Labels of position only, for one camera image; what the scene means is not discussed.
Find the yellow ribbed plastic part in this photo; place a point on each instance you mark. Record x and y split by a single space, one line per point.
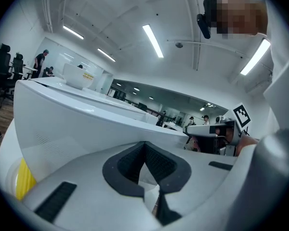
25 179

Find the black office chair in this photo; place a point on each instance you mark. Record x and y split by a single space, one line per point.
18 66
2 68

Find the black head-worn camera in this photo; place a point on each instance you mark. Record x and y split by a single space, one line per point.
204 26

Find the white office desk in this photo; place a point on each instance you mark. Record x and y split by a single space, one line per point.
29 68

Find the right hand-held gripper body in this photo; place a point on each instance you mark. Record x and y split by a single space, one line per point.
231 133

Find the person's white shirt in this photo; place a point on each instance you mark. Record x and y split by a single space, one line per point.
283 105

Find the person's right forearm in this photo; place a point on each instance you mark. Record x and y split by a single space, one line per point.
248 144

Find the person's head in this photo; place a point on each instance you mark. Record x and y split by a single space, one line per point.
243 16

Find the long ceiling light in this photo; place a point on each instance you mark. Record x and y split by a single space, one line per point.
106 55
255 56
153 41
73 32

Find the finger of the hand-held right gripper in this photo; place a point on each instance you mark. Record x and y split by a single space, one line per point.
198 130

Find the white bowl with yellow label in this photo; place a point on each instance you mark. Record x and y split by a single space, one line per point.
77 77

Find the round ceiling sensor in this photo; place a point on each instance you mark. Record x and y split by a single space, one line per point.
179 45

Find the black metal railing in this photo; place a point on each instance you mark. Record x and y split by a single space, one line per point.
150 112

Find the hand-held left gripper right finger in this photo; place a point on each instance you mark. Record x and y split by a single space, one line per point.
197 177

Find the white microwave door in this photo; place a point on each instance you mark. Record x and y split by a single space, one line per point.
74 124

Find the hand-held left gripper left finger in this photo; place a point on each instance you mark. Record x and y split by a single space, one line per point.
86 191

